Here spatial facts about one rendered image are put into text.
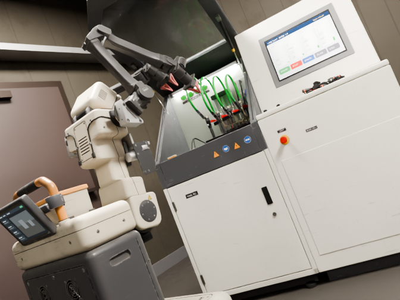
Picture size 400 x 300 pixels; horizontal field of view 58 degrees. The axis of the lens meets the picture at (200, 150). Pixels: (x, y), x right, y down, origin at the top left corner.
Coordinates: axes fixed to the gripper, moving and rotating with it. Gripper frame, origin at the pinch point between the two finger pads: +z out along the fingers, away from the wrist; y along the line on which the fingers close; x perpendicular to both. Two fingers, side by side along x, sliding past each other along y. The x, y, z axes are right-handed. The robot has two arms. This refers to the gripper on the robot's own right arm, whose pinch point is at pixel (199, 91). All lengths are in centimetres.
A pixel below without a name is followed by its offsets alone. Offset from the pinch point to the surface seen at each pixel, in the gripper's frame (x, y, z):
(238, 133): -10.0, -16.3, 26.1
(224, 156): 2.3, -25.3, 30.8
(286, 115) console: -37, -12, 32
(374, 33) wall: -71, 145, 119
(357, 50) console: -75, 28, 43
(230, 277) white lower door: 25, -76, 74
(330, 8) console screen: -70, 53, 25
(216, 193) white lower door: 14, -40, 41
